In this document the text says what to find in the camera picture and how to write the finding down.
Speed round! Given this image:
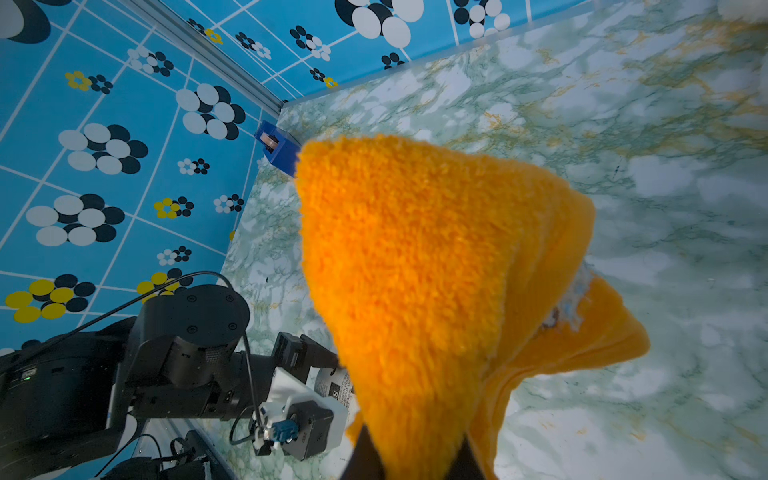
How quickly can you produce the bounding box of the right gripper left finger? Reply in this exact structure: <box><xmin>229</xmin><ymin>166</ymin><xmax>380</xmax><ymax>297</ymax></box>
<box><xmin>340</xmin><ymin>426</ymin><xmax>384</xmax><ymax>480</ymax></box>

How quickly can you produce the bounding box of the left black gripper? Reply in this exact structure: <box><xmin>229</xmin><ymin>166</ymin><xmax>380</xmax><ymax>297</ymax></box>
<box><xmin>107</xmin><ymin>285</ymin><xmax>339</xmax><ymax>420</ymax></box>

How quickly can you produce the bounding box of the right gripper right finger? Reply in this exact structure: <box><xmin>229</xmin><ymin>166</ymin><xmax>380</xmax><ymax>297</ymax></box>
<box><xmin>444</xmin><ymin>436</ymin><xmax>485</xmax><ymax>480</ymax></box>

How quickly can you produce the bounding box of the newspaper print eyeglass case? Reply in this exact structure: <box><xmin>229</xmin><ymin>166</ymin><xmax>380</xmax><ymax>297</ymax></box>
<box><xmin>314</xmin><ymin>368</ymin><xmax>355</xmax><ymax>406</ymax></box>

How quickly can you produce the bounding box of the orange cloth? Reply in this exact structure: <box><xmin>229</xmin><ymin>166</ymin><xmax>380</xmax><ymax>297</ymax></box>
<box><xmin>295</xmin><ymin>136</ymin><xmax>650</xmax><ymax>479</ymax></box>

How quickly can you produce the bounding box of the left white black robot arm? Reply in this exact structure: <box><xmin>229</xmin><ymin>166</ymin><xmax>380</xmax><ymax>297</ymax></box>
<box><xmin>1</xmin><ymin>285</ymin><xmax>348</xmax><ymax>479</ymax></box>

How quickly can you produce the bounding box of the blue tape dispenser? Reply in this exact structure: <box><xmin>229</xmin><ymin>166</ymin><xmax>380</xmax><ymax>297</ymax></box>
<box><xmin>254</xmin><ymin>121</ymin><xmax>301</xmax><ymax>177</ymax></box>

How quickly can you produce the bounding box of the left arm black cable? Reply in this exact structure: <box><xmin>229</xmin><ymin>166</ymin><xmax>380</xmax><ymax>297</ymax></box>
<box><xmin>0</xmin><ymin>270</ymin><xmax>265</xmax><ymax>457</ymax></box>

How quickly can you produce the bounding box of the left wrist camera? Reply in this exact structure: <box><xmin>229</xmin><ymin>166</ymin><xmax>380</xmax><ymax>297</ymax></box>
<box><xmin>252</xmin><ymin>367</ymin><xmax>348</xmax><ymax>461</ymax></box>

